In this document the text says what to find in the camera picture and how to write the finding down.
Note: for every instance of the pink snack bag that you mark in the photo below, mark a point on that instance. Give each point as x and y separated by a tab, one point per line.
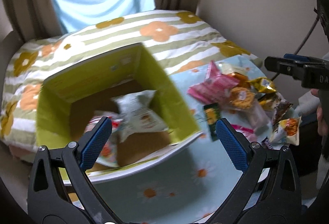
215	88

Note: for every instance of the small pink candy bag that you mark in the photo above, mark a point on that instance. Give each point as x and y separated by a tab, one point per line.
108	155

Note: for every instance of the yellow gold snack bag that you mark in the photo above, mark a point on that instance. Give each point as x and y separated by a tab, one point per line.
263	85

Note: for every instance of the orange cream snack bag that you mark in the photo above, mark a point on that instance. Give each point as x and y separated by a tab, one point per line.
236	72

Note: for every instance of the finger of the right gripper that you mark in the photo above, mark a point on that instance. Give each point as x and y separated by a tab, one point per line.
295	69
295	57

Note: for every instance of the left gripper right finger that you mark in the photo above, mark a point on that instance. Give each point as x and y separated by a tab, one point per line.
269	189

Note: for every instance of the green sunflower packet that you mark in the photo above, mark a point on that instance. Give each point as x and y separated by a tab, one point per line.
212	114

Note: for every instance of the person's right hand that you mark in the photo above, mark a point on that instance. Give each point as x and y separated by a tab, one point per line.
322	125

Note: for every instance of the white green snack bag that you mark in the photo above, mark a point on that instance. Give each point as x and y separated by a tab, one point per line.
136	114

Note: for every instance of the waffle cookie clear bag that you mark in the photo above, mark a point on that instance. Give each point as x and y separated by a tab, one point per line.
239	98

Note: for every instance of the green cardboard box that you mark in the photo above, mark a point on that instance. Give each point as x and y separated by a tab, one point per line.
68	99

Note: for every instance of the floral striped quilt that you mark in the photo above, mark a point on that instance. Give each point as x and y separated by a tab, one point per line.
177	39

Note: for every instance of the dark brown snack bag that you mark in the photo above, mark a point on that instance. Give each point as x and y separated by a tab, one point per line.
275	106

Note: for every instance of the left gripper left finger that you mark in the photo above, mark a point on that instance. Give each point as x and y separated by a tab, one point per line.
60	191

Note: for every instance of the cheese sticks snack bag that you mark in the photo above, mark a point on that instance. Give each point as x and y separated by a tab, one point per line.
286	131

